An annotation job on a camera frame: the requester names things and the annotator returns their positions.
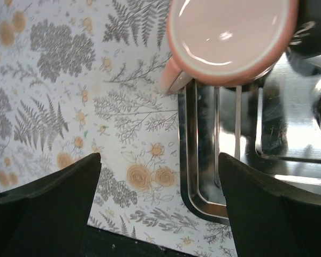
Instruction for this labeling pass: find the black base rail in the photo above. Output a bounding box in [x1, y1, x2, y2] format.
[80, 221, 237, 256]

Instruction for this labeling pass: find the dark green mug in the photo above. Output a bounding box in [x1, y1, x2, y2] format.
[287, 0, 321, 59]

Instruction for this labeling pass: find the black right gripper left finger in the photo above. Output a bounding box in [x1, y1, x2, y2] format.
[0, 153, 101, 256]

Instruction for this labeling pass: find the steel tray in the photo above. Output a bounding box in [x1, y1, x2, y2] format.
[178, 52, 321, 224]

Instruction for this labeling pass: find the pink mug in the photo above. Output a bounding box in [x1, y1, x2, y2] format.
[159, 1, 299, 94]

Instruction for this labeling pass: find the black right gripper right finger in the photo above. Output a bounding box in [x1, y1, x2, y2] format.
[218, 153, 321, 256]

